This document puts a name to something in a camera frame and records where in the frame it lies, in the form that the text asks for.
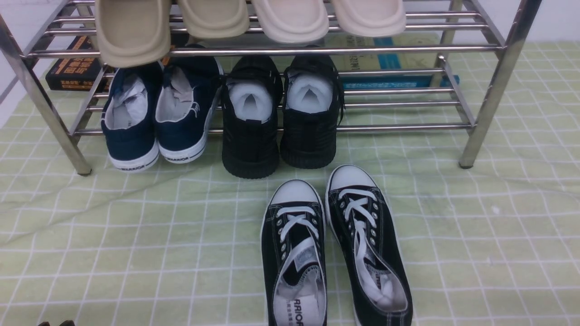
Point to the cream slipper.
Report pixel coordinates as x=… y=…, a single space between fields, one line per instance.
x=370 y=18
x=292 y=21

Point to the black canvas sneaker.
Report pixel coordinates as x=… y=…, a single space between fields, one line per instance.
x=360 y=218
x=293 y=256

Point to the teal beige book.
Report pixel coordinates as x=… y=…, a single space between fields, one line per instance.
x=410 y=66

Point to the green checkered tablecloth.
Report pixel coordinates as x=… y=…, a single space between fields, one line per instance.
x=494 y=245

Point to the navy sneaker left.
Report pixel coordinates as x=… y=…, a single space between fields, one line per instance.
x=127 y=120

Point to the black orange book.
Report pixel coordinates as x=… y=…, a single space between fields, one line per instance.
x=76 y=74

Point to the tan slipper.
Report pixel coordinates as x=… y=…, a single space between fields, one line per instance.
x=214 y=18
x=132 y=33

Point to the black knit shoe right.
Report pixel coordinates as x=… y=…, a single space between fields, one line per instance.
x=313 y=107

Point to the black knit shoe left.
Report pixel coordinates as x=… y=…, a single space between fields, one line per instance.
x=250 y=96

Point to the stainless steel shoe rack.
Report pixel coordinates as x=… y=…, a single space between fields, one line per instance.
x=466 y=28

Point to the tan slipper far left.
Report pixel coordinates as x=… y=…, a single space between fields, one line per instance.
x=132 y=33

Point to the navy sneaker right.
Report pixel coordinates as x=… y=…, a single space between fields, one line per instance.
x=186 y=103

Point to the navy sneaker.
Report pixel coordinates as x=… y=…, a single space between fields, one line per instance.
x=127 y=120
x=186 y=103

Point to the black knit shoe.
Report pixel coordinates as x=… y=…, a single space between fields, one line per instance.
x=313 y=107
x=250 y=96

